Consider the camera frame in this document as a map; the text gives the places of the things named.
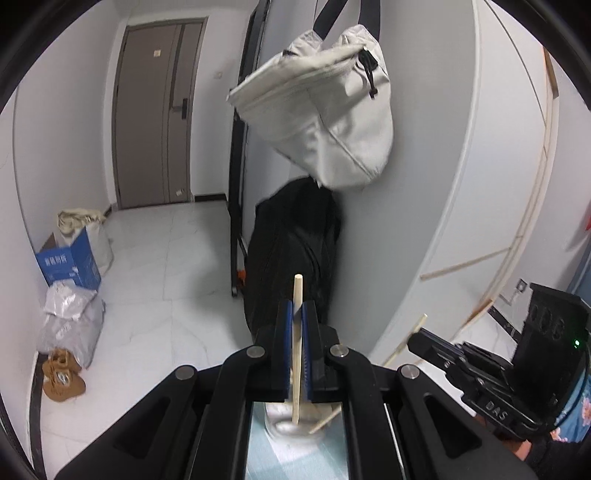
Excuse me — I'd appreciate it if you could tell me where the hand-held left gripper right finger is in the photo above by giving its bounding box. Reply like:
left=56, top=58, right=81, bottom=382
left=301, top=300, right=539, bottom=480

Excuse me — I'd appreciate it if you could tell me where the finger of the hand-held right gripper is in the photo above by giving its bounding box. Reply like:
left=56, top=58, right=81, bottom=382
left=407, top=329, right=469, bottom=370

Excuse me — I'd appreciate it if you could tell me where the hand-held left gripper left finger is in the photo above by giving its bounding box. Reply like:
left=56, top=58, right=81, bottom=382
left=55, top=299, right=296, bottom=480

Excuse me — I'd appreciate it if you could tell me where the pale wooden chopstick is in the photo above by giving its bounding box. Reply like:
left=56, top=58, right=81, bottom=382
left=308, top=407, right=343, bottom=435
left=293, top=274, right=306, bottom=424
left=385, top=314, right=428, bottom=368

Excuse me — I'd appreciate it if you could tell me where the white utensil holder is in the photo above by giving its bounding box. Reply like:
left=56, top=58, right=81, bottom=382
left=264, top=401, right=345, bottom=446

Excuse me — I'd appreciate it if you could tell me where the person's right forearm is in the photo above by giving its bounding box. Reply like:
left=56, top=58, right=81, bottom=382
left=526, top=369, right=591, bottom=480

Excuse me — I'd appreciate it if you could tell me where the person's right hand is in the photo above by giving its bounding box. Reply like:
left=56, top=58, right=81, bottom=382
left=475, top=413, right=532, bottom=462

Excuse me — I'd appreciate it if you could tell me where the teal checked tablecloth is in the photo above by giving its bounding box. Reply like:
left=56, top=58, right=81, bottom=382
left=245, top=434, right=356, bottom=480

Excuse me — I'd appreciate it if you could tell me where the black hanging bag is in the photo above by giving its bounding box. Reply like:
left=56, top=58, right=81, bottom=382
left=242, top=178, right=345, bottom=349

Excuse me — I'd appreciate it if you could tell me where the black metal rack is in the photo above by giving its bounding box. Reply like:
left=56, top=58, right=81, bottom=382
left=227, top=0, right=272, bottom=298

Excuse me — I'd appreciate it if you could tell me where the beige tote bag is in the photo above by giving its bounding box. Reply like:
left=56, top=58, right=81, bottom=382
left=57, top=210, right=115, bottom=278

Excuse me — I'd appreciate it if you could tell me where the grey plastic parcel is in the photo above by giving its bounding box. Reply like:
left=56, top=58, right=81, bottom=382
left=44, top=280, right=99, bottom=317
left=37, top=298, right=106, bottom=369

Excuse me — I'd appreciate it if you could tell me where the brown shoe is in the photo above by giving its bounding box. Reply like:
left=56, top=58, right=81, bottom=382
left=48, top=348, right=83, bottom=372
left=42, top=364, right=87, bottom=401

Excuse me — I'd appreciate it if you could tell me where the white canvas bag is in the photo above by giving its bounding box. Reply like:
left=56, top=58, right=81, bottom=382
left=225, top=0, right=394, bottom=189

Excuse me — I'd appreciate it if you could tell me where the blue cardboard box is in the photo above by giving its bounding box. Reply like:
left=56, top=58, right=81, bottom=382
left=35, top=226, right=102, bottom=291

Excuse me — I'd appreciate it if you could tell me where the grey brown door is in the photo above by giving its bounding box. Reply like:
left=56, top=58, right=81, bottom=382
left=112, top=17, right=208, bottom=210

